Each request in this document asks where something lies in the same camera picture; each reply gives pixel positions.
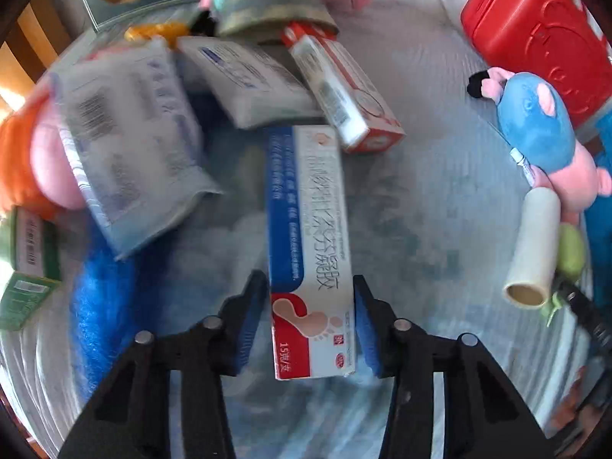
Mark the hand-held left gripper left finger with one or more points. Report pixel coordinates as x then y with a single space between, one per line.
248 325

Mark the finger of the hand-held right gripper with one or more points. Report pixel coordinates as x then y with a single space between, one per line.
585 318

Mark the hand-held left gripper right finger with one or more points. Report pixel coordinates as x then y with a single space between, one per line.
366 330

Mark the green plush toy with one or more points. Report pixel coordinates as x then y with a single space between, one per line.
571 253

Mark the blue white medicine box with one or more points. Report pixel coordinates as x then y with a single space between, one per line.
311 229

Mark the grey fabric desktop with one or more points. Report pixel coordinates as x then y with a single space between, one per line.
430 201

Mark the white paper roll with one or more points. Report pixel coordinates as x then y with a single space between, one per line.
535 244

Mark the blue fuzzy duster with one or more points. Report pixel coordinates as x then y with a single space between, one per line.
110 301

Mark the pig plush toy blue shirt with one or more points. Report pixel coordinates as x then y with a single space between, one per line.
538 124

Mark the large white printed packet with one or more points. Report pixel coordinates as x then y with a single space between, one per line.
129 148

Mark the green medicine box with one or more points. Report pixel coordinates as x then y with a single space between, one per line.
24 301
33 244

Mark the large red white box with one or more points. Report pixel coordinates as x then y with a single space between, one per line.
344 91

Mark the small white printed packet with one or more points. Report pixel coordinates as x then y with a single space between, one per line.
248 83

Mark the orange plush toy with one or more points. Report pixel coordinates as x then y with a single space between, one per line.
21 162

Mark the red plastic carry case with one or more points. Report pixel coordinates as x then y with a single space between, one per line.
535 28

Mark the yellow toy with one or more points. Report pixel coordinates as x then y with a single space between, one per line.
153 31

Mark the grey fabric pouch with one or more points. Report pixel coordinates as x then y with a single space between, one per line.
272 14

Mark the wooden frame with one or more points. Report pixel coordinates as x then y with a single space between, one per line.
24 57

